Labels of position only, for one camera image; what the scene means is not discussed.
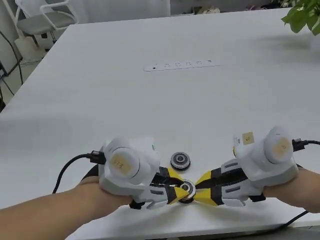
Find person's right forearm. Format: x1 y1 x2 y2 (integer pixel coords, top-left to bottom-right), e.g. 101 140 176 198
261 166 320 214

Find black left wrist strap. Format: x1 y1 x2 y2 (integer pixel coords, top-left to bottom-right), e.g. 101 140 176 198
79 164 101 186

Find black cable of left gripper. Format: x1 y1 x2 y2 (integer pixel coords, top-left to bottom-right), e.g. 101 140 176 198
51 149 106 195

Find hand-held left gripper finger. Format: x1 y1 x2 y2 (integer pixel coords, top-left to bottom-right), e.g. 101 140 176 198
149 166 186 188
145 184 191 210

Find black right wrist strap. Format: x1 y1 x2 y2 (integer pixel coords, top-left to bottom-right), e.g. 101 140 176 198
248 193 267 203

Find person's left forearm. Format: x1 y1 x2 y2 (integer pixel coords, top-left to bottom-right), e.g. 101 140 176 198
0 174 135 240

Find green plant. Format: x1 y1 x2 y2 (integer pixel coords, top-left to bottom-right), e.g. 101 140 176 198
280 0 320 36

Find white box on floor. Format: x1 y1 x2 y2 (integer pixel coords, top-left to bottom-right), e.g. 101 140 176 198
14 36 43 63

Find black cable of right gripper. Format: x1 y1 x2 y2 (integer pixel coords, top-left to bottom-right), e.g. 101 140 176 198
291 138 320 152

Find white power strip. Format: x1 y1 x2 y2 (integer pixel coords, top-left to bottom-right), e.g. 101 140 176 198
143 59 222 73

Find white table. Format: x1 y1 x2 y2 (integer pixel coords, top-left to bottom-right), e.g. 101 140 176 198
0 6 320 240

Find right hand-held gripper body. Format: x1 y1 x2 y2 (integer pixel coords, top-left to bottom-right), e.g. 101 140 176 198
232 126 300 189

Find black floor cables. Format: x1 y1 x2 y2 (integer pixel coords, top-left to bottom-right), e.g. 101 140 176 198
0 29 25 112

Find white office chair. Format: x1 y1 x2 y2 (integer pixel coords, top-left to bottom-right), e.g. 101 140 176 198
14 0 79 42

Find black wrist strap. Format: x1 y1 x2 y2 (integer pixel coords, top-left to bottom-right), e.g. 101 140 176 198
248 193 267 203
79 164 101 186

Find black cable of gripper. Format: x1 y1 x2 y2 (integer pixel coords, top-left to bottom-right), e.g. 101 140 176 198
291 138 320 152
51 149 106 195

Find metal wheel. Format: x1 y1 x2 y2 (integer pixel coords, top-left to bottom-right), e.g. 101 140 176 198
178 182 197 201
170 151 192 171

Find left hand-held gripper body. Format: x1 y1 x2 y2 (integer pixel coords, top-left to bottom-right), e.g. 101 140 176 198
98 135 166 204

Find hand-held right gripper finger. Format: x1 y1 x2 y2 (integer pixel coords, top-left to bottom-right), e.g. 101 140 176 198
194 159 250 191
193 184 264 208

